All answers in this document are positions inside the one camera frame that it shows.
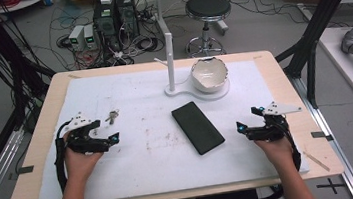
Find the grey power supply unit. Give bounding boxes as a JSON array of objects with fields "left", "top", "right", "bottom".
[
  {"left": 81, "top": 23, "right": 100, "bottom": 52},
  {"left": 67, "top": 23, "right": 88, "bottom": 53}
]

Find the light wooden table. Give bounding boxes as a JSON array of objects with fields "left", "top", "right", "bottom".
[{"left": 0, "top": 40, "right": 347, "bottom": 199}]

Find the black tape cross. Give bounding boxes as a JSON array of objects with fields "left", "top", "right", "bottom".
[{"left": 314, "top": 175, "right": 348, "bottom": 197}]

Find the black tape strip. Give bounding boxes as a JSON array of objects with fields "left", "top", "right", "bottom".
[
  {"left": 310, "top": 129, "right": 335, "bottom": 144},
  {"left": 6, "top": 164, "right": 36, "bottom": 182}
]

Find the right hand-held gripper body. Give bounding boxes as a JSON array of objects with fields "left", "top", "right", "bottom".
[{"left": 241, "top": 97, "right": 307, "bottom": 146}]

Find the person's left hand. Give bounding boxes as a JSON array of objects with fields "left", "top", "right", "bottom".
[{"left": 60, "top": 127, "right": 108, "bottom": 186}]

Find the black metal frame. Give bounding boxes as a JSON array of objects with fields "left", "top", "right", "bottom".
[{"left": 268, "top": 0, "right": 353, "bottom": 113}]

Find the black frame with cables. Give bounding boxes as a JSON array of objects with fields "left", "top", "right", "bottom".
[{"left": 0, "top": 0, "right": 64, "bottom": 136}]

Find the white table mat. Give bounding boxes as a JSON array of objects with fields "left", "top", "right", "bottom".
[{"left": 21, "top": 52, "right": 311, "bottom": 199}]

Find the white eggshell-shaped bowl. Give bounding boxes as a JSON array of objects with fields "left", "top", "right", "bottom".
[{"left": 188, "top": 55, "right": 232, "bottom": 96}]

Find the thin wooden stick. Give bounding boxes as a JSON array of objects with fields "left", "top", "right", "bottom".
[{"left": 302, "top": 148, "right": 332, "bottom": 175}]

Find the white floor board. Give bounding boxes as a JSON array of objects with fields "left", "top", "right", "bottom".
[{"left": 316, "top": 24, "right": 353, "bottom": 103}]

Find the white stand with post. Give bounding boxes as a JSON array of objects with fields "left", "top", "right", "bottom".
[{"left": 150, "top": 26, "right": 233, "bottom": 107}]

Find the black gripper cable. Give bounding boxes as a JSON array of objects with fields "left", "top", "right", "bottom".
[
  {"left": 278, "top": 117, "right": 304, "bottom": 173},
  {"left": 49, "top": 118, "right": 81, "bottom": 195}
]

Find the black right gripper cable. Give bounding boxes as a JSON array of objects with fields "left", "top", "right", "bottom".
[{"left": 278, "top": 117, "right": 304, "bottom": 173}]

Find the black round stool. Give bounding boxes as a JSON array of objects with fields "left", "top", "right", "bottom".
[{"left": 179, "top": 0, "right": 238, "bottom": 60}]

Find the person's right hand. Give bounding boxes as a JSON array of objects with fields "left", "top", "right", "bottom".
[{"left": 252, "top": 132, "right": 297, "bottom": 173}]

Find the black computer tower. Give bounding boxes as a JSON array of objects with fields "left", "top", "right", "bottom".
[
  {"left": 90, "top": 0, "right": 124, "bottom": 53},
  {"left": 115, "top": 0, "right": 141, "bottom": 40}
]

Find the bunch of metal keys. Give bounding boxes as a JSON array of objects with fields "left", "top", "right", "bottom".
[{"left": 103, "top": 108, "right": 122, "bottom": 127}]

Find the black smartphone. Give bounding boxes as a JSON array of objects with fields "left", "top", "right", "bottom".
[{"left": 169, "top": 97, "right": 228, "bottom": 159}]

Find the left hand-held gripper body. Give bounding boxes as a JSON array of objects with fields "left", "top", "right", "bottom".
[{"left": 59, "top": 108, "right": 113, "bottom": 158}]

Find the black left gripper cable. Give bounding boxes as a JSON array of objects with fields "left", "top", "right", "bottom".
[{"left": 49, "top": 118, "right": 81, "bottom": 195}]

